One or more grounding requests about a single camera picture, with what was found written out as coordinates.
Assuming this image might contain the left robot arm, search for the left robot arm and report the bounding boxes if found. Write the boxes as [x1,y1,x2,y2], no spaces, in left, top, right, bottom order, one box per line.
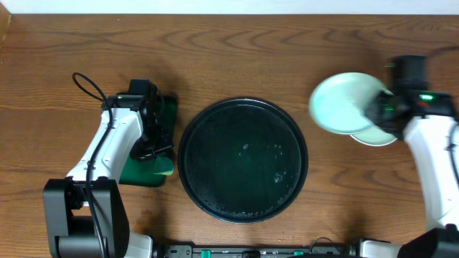
[43,95,177,257]

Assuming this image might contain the pale green plate front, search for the pale green plate front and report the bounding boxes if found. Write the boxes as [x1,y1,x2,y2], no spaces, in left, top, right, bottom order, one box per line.
[309,72,391,135]

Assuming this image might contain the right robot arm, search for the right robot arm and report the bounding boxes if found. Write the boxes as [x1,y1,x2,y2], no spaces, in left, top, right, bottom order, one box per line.
[358,55,458,258]

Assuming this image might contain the black rectangular tray green water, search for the black rectangular tray green water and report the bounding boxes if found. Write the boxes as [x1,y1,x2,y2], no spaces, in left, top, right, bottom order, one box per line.
[119,96,178,187]

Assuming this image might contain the green yellow sponge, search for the green yellow sponge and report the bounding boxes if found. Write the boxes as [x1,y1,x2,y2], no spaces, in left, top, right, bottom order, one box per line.
[153,156,174,176]

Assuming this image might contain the round black tray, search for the round black tray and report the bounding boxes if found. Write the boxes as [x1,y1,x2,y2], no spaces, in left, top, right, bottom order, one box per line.
[177,98,308,224]

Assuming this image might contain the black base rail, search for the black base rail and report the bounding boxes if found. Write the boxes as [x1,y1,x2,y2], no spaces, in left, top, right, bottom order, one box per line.
[151,238,359,258]

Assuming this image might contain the pale green plate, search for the pale green plate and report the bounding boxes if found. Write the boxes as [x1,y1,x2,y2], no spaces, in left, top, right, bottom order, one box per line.
[351,126,397,147]
[309,72,391,135]

